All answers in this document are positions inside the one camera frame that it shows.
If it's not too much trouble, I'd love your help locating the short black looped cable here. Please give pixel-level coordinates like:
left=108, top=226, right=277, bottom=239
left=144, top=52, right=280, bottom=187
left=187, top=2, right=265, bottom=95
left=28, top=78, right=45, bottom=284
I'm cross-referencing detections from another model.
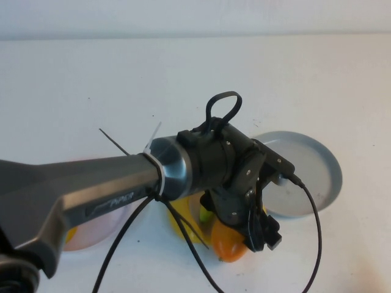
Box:
left=206, top=90, right=243, bottom=135

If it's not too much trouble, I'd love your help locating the pale pink round plate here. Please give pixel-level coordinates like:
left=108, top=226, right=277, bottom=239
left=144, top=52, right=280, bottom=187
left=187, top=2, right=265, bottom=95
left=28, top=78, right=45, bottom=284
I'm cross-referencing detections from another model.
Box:
left=60, top=154, right=141, bottom=253

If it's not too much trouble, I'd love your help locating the white zip tie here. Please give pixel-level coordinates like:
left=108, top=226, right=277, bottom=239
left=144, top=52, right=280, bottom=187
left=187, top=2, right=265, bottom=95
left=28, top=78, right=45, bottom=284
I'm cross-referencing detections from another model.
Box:
left=143, top=121, right=167, bottom=199

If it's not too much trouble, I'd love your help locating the yellow plastic mango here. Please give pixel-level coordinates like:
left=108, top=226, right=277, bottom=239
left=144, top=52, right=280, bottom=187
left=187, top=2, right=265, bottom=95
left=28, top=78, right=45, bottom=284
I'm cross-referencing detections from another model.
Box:
left=64, top=226, right=78, bottom=247

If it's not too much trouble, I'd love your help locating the yellow plastic banana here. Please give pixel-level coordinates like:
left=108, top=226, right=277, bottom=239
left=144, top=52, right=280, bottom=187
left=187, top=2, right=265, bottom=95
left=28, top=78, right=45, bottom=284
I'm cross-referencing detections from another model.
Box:
left=167, top=197, right=212, bottom=244
left=189, top=195, right=214, bottom=223

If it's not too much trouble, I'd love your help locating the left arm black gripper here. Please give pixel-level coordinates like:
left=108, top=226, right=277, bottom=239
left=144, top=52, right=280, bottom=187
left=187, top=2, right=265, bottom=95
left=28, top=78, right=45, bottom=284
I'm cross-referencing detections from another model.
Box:
left=200, top=183, right=281, bottom=253

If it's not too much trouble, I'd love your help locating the orange-tinted plastic mango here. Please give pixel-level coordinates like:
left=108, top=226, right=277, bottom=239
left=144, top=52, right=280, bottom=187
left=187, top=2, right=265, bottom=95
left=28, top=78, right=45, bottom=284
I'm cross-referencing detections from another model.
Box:
left=212, top=221, right=248, bottom=263

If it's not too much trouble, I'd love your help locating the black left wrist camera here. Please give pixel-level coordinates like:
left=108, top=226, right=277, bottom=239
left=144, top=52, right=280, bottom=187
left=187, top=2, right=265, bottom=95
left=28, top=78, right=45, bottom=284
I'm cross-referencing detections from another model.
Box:
left=252, top=139, right=296, bottom=187

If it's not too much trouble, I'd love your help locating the grey-blue round plate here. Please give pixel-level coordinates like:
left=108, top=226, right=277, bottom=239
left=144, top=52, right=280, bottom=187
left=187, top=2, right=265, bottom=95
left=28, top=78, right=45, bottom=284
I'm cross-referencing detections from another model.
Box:
left=253, top=131, right=343, bottom=219

